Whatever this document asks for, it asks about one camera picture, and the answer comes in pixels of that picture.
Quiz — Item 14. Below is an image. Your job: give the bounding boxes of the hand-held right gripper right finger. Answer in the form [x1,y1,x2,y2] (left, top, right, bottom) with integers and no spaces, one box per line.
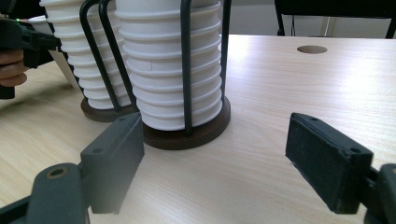
[285,112,375,215]

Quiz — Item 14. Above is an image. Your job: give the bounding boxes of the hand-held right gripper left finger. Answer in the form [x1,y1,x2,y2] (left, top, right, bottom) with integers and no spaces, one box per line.
[78,111,146,216]

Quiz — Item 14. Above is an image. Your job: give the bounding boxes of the single white paper cup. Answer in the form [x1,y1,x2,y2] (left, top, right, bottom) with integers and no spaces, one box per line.
[27,15,82,91]

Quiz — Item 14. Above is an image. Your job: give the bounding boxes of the stack of white paper cups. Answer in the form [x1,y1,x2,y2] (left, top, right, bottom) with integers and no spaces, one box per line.
[39,0,133,111]
[114,0,224,132]

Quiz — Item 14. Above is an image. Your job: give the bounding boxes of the dark wire cup holder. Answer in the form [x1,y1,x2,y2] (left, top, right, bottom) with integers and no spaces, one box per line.
[98,0,233,151]
[78,0,140,123]

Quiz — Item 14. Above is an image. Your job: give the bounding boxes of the round table grommet hole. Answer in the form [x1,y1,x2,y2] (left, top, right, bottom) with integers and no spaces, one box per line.
[296,45,329,55]

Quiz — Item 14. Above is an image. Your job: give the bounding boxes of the black folding chair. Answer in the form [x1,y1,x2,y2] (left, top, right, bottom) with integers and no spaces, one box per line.
[274,0,396,40]

